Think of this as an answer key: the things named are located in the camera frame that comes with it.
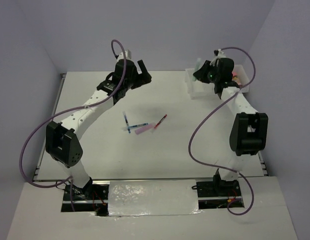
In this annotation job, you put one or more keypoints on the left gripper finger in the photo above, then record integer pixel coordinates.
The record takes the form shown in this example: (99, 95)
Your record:
(143, 69)
(143, 79)

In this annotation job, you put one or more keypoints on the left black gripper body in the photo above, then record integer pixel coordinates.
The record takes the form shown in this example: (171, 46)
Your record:
(132, 83)

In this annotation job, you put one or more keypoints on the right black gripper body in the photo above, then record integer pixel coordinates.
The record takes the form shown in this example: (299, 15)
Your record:
(213, 75)

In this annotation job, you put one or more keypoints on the pink-capped clear tube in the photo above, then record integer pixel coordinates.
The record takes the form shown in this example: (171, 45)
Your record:
(237, 78)

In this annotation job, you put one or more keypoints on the purple highlighter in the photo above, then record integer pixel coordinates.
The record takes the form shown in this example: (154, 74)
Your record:
(144, 128)

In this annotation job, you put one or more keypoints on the green highlighter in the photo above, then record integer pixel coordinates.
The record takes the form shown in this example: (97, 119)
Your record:
(196, 68)

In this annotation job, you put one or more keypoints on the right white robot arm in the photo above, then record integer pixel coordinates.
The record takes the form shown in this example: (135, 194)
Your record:
(248, 133)

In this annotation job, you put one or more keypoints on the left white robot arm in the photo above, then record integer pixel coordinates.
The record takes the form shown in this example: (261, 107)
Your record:
(62, 140)

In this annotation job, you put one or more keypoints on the clear three-compartment organizer tray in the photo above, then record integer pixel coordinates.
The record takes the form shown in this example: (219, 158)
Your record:
(198, 90)

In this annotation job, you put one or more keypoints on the dark blue pen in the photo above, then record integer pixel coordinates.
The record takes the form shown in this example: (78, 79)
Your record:
(126, 122)

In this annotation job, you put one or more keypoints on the red pen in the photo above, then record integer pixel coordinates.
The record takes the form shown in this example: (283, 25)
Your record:
(158, 123)

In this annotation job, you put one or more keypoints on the teal blue pen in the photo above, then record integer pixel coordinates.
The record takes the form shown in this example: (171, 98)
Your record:
(135, 126)

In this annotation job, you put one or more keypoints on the silver foil sheet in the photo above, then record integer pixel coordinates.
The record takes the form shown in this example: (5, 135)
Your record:
(152, 198)

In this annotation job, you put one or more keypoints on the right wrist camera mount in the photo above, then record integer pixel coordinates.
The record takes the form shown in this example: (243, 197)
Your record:
(218, 54)

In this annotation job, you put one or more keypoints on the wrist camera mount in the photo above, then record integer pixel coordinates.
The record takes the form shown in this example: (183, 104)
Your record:
(218, 54)
(125, 54)

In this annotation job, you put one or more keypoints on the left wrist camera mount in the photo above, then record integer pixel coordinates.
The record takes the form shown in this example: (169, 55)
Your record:
(125, 54)

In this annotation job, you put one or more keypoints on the aluminium rail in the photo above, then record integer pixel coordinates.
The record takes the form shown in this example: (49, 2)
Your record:
(147, 179)

